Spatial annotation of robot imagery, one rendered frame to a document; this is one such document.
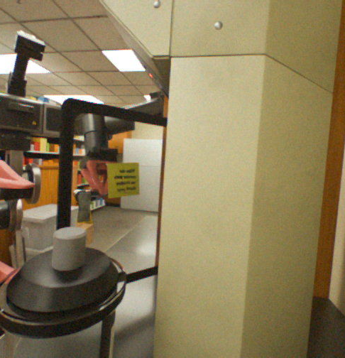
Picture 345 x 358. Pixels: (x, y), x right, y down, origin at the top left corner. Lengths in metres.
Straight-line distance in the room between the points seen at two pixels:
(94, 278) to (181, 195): 0.13
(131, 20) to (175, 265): 0.32
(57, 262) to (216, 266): 0.18
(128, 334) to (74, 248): 0.34
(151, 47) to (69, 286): 0.27
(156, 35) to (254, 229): 0.27
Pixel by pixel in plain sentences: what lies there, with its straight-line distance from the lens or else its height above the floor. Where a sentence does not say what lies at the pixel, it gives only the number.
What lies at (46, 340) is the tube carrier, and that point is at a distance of 0.22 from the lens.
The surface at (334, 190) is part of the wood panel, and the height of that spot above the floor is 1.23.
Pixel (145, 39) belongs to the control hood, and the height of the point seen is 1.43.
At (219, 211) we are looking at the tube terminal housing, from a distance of 0.27.
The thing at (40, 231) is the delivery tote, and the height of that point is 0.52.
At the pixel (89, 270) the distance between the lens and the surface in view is 0.22.
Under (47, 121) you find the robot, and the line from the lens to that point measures 1.20.
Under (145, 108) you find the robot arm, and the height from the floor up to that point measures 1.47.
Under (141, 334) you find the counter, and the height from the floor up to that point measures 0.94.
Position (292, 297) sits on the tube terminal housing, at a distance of 0.43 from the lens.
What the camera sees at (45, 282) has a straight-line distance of 0.21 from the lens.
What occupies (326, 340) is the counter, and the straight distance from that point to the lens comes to 0.64.
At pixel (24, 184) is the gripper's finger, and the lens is 0.24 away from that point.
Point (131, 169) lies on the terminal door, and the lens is 0.49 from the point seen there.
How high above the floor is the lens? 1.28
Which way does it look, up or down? 3 degrees down
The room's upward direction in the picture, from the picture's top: 4 degrees clockwise
